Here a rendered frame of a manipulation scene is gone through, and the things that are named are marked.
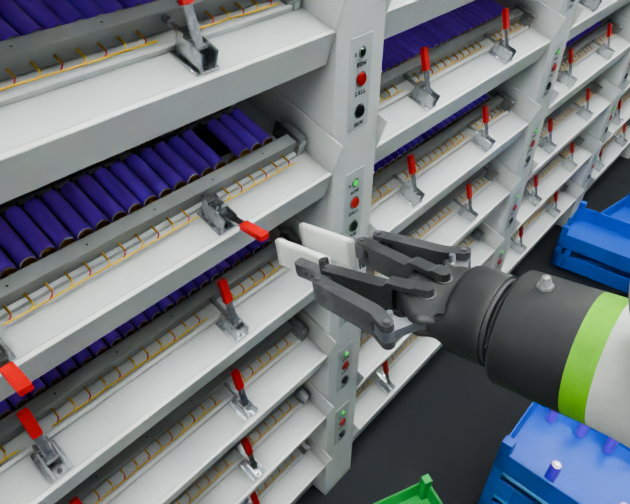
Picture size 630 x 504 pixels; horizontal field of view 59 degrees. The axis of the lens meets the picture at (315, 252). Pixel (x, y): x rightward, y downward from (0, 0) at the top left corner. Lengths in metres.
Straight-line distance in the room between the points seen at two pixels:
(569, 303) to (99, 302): 0.43
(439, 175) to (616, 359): 0.77
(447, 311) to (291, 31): 0.36
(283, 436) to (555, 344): 0.79
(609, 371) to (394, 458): 1.13
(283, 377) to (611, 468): 0.63
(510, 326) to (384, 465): 1.10
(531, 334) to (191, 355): 0.48
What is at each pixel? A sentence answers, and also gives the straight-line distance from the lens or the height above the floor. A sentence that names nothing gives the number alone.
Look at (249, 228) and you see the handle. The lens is 0.61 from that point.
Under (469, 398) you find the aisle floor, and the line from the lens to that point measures 1.63.
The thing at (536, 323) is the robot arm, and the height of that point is 1.01.
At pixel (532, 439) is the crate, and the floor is 0.32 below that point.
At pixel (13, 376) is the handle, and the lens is 0.52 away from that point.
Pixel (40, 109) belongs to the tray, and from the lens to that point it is 0.51.
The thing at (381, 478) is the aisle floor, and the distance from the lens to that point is 1.46.
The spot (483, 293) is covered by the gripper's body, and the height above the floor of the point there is 1.00.
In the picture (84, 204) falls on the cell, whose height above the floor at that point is 0.94.
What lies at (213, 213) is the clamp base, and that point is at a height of 0.91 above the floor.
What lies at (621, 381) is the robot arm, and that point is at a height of 1.01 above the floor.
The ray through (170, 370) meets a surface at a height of 0.71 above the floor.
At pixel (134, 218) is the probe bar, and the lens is 0.62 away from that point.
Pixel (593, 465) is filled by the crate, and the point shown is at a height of 0.32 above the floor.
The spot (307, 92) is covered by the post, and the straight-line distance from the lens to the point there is 0.73.
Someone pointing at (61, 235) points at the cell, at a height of 0.93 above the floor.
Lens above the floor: 1.28
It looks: 40 degrees down
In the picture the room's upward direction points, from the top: straight up
